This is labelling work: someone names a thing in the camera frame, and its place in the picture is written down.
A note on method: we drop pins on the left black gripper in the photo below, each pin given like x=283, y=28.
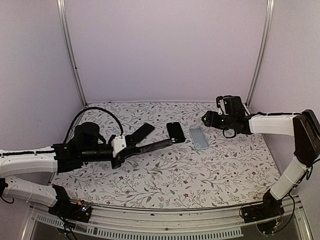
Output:
x=123, y=154

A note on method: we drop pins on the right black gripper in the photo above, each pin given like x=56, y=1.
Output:
x=211, y=120

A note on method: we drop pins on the black phone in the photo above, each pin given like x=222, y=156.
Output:
x=156, y=146
x=142, y=132

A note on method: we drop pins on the light blue phone case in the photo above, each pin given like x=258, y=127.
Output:
x=198, y=138

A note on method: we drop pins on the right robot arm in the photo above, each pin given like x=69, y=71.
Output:
x=303, y=126

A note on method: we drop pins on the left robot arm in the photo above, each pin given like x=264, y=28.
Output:
x=86, y=145

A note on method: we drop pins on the floral patterned table mat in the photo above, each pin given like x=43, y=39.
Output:
x=231, y=171

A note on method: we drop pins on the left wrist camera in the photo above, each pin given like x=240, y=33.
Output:
x=130, y=141

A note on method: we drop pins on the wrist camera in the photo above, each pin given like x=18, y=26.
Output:
x=130, y=141
x=220, y=102

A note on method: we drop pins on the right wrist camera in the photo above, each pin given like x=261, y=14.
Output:
x=220, y=102

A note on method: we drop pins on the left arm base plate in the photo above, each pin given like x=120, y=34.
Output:
x=80, y=211

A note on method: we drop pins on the front aluminium rail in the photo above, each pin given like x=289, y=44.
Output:
x=218, y=223

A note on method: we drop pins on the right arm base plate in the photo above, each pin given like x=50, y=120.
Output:
x=262, y=211

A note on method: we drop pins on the right aluminium frame post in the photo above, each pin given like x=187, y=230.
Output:
x=262, y=50

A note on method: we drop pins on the aluminium frame post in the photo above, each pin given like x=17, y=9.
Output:
x=61, y=8
x=262, y=50

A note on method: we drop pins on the left aluminium frame post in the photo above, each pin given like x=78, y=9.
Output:
x=61, y=8

